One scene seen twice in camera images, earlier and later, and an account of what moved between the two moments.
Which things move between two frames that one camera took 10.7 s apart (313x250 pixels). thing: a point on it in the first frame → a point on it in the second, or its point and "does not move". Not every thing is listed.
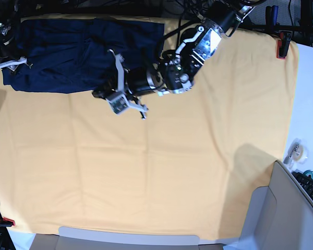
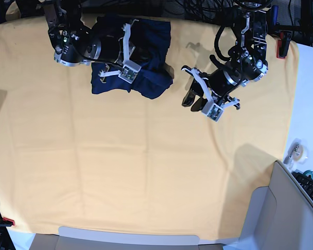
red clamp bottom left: (5, 221) does not move
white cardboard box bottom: (70, 238) does not move
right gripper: (139, 79) → (221, 82)
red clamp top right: (283, 44) does not move
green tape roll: (309, 172) does not move
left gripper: (3, 46) → (112, 49)
